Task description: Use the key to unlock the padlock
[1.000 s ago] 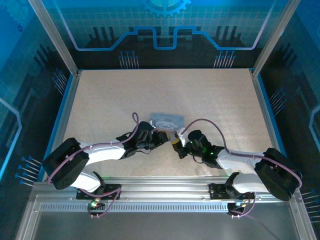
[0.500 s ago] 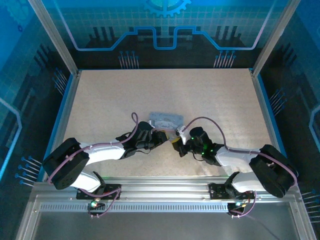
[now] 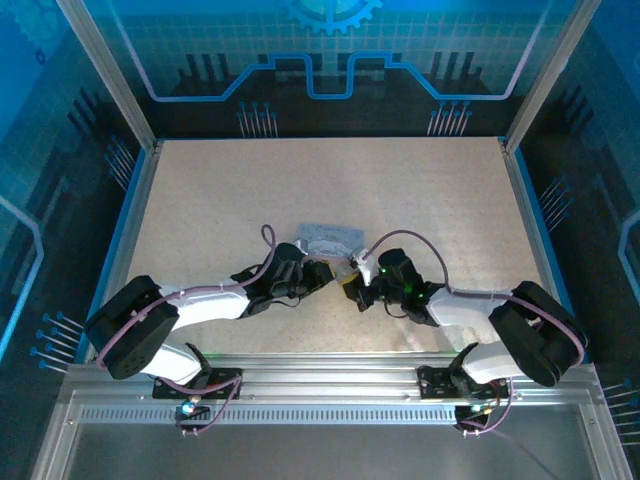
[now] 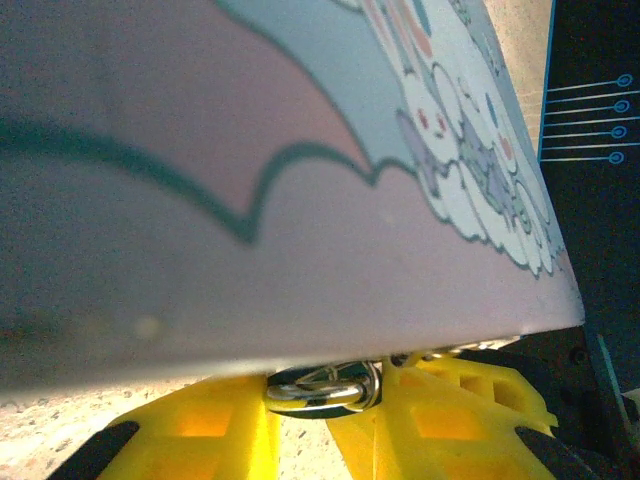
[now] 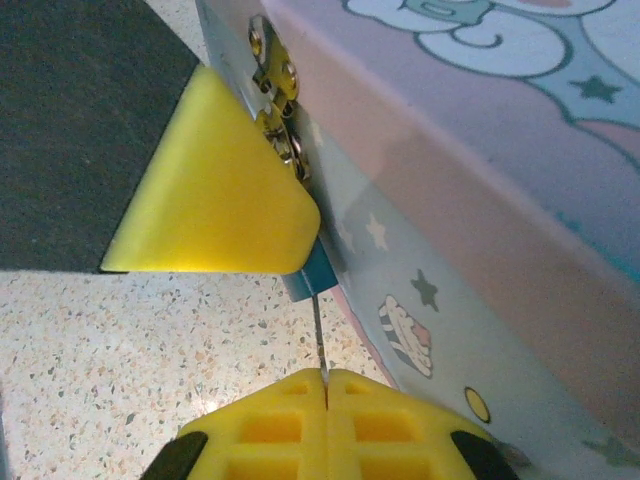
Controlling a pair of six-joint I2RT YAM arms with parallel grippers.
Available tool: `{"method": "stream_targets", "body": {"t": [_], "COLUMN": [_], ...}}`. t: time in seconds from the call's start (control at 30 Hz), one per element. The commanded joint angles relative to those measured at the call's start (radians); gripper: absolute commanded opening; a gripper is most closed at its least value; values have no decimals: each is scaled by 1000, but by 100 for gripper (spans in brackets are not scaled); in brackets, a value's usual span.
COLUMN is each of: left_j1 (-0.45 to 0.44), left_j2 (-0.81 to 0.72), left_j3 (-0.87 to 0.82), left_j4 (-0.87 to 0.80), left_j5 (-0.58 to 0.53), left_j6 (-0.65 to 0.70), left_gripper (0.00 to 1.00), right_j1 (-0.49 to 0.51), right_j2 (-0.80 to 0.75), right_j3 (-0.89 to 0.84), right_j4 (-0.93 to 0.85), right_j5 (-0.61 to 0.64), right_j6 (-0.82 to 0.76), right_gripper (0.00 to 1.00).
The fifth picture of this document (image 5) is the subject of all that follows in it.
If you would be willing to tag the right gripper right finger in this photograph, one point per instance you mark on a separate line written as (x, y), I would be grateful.
(390, 430)

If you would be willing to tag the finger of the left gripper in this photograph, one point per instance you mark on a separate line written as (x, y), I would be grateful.
(200, 200)

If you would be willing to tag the small blue padlock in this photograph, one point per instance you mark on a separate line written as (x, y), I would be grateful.
(312, 280)

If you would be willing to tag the cartoon print tin box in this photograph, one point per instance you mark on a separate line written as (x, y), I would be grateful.
(475, 200)

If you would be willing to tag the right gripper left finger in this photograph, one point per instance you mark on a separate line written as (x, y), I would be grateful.
(280, 425)

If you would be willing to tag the silver metal hasp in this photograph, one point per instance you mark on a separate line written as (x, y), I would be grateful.
(272, 60)

